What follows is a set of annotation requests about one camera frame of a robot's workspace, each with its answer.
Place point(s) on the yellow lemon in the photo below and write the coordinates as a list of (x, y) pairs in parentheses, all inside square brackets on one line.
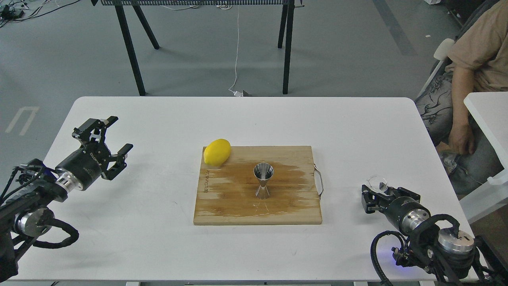
[(217, 152)]

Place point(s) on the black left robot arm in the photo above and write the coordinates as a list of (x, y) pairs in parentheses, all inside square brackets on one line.
[(25, 217)]

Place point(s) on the white side table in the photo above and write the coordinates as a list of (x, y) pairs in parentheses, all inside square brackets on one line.
[(489, 110)]

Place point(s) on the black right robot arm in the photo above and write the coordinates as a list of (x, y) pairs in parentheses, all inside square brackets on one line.
[(434, 243)]

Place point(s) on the small clear glass cup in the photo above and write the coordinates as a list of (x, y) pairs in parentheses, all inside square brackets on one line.
[(377, 184)]

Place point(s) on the black metal bench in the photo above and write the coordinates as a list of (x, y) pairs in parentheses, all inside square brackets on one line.
[(201, 32)]

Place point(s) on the wooden cutting board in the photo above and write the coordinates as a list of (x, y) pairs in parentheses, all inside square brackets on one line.
[(226, 195)]

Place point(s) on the steel double jigger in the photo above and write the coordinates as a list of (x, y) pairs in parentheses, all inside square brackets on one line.
[(263, 172)]

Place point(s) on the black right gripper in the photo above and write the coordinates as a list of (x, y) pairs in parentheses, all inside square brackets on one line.
[(401, 206)]

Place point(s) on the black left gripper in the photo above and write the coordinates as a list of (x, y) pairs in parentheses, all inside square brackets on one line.
[(93, 160)]

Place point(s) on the seated person's forearm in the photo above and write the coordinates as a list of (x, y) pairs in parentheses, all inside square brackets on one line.
[(463, 83)]

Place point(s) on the seated person's hand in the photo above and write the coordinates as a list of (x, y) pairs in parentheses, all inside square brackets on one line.
[(461, 139)]

